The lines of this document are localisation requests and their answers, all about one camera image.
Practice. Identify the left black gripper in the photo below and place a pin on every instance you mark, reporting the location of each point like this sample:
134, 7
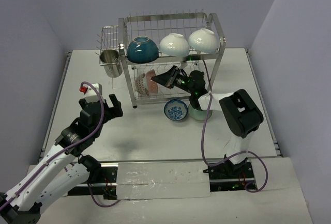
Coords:
102, 108

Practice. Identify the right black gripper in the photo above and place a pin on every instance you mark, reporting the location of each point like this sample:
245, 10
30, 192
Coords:
168, 78

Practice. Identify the floral patterned dark bowl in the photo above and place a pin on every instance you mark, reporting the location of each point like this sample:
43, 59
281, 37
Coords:
152, 86

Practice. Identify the geometric patterned bowl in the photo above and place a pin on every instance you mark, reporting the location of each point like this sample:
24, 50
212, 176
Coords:
141, 85

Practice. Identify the blue patterned bowl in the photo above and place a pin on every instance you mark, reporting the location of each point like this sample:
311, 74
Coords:
175, 110

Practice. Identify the white bowl top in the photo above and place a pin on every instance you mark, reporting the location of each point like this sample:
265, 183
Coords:
174, 44

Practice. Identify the teal bowl tan interior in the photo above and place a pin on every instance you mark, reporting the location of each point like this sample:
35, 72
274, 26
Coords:
142, 50

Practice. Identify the pale green bowl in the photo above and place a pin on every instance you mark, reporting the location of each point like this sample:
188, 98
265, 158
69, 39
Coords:
199, 115

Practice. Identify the white bowl dark rim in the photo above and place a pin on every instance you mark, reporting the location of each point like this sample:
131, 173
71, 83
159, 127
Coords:
204, 40

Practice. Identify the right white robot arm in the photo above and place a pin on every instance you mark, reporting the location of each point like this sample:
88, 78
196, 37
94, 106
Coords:
241, 114

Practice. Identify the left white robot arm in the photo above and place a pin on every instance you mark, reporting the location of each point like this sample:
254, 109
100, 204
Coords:
63, 167

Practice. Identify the steel two-tier dish rack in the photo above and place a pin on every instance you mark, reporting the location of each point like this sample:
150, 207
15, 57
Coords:
156, 27

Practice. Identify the steel utensil cup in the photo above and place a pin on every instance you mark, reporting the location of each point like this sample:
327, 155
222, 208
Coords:
111, 63

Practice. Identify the white taped board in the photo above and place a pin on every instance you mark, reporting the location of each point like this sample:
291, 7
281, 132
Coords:
162, 180

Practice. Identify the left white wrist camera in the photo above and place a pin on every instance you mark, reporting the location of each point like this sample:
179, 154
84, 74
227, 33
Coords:
90, 94

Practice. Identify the black mounting rail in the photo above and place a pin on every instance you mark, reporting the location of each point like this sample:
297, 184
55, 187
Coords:
104, 186

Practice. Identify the wire side basket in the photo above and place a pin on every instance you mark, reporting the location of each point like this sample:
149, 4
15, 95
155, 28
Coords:
107, 39

